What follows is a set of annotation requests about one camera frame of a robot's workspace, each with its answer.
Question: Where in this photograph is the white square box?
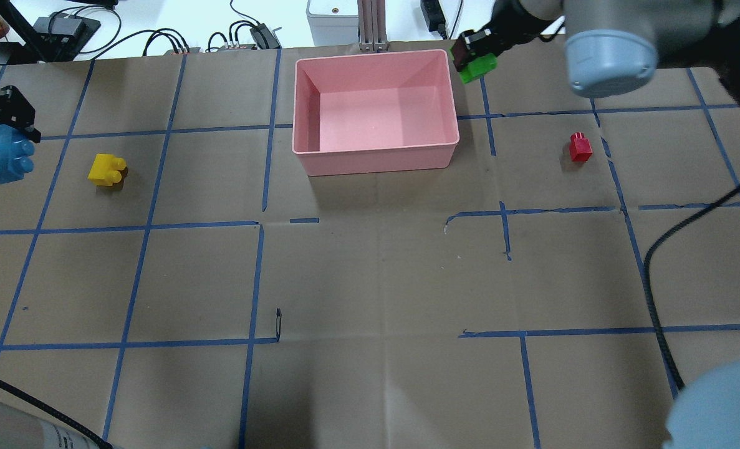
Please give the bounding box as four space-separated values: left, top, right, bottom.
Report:
306 1 359 46

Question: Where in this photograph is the aluminium frame post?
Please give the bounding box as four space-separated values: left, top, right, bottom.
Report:
357 0 388 53

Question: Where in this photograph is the black power adapter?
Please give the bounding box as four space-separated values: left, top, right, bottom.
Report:
419 0 447 38

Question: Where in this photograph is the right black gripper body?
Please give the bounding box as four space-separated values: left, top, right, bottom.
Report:
466 1 563 54

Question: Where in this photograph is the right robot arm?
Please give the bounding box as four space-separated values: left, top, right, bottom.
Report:
449 1 740 448

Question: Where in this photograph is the green block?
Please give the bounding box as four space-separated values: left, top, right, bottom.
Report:
459 54 497 84

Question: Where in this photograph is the pink plastic box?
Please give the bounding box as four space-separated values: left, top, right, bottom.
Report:
292 49 460 176

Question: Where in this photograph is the blue block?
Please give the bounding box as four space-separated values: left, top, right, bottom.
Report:
0 124 34 184

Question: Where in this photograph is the yellow block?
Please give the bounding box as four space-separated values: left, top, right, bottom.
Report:
87 153 128 187

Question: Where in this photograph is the red block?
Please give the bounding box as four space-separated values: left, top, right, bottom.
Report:
569 132 593 162

